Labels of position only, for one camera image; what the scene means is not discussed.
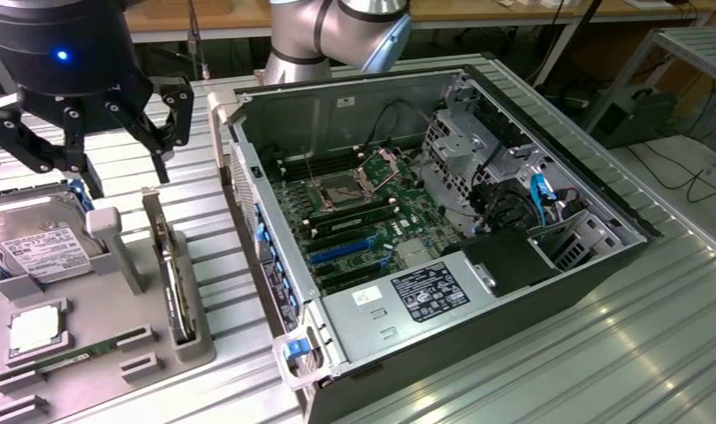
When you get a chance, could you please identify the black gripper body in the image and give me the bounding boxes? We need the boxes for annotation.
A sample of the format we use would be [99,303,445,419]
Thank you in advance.
[0,0,156,133]

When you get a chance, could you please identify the black graphics card with fan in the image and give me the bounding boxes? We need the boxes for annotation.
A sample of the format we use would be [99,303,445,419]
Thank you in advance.
[139,186,204,350]

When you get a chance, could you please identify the hard disk with blue carrier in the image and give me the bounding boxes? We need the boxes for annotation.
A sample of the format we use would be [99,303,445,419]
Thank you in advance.
[0,176,97,284]

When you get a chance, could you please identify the metal locking lever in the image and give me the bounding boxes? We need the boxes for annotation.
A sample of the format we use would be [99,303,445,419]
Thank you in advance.
[302,144,322,185]

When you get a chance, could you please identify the CPU socket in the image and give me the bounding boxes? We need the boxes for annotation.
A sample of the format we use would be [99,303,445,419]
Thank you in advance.
[315,174,374,211]

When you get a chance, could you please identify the metal socket cover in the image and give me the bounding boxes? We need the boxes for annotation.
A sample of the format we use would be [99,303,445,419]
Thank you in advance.
[356,148,405,192]

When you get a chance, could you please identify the black installed RAM stick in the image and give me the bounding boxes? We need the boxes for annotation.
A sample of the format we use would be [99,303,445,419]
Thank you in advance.
[307,202,398,235]

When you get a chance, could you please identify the grey parts rack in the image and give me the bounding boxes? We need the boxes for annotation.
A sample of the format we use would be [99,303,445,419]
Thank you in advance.
[0,207,218,424]

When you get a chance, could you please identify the blue expansion slot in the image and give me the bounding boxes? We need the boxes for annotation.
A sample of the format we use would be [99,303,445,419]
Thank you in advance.
[307,238,375,265]

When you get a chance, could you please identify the silver CPU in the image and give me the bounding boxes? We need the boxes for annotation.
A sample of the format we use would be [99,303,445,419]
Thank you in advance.
[8,308,64,352]

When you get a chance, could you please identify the green motherboard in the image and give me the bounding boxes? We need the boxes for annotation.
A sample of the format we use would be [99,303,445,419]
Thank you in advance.
[262,140,453,295]

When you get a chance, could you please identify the black expansion slot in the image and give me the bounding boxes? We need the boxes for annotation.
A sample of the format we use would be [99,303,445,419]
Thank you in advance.
[322,269,388,292]
[316,260,383,279]

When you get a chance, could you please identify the grey metal disk bay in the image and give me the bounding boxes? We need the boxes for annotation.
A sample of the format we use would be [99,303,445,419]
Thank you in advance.
[418,108,541,235]

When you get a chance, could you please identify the green RAM stick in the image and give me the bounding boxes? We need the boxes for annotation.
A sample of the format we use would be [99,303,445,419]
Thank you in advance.
[5,324,145,372]

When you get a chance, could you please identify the silver chipset heatsink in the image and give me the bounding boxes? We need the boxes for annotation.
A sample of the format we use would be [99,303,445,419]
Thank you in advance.
[395,240,438,266]

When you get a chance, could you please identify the wooden workbench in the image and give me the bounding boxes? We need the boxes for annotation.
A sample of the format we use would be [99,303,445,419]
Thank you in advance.
[120,0,716,45]

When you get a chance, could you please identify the grey power supply unit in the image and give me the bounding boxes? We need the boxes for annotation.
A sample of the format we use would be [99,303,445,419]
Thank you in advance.
[320,258,499,363]

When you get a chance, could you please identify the black plastic cover box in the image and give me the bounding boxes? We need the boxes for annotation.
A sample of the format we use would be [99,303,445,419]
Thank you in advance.
[459,229,562,298]

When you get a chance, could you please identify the open black PC case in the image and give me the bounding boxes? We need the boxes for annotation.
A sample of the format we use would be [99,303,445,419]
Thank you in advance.
[207,64,662,424]

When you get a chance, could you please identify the perforated metal disk bay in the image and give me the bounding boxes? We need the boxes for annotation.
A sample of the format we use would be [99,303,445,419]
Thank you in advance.
[525,207,625,273]

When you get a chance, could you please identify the black box device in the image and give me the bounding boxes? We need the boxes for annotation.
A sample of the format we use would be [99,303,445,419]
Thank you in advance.
[592,86,681,149]

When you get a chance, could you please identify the grey cable with connector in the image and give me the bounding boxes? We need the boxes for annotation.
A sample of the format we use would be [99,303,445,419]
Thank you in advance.
[187,0,216,83]

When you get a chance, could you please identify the black data wire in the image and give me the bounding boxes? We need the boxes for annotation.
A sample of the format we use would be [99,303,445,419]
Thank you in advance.
[359,100,435,151]

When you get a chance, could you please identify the black power wire bundle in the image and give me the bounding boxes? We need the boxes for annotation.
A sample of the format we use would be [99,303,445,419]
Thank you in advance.
[471,183,541,231]

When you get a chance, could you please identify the blue data wire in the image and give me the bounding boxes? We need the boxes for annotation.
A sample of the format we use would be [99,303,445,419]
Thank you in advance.
[527,174,551,229]

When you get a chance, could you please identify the grey metal shelf frame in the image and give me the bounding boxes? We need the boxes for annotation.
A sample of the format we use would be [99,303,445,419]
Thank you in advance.
[579,26,716,133]

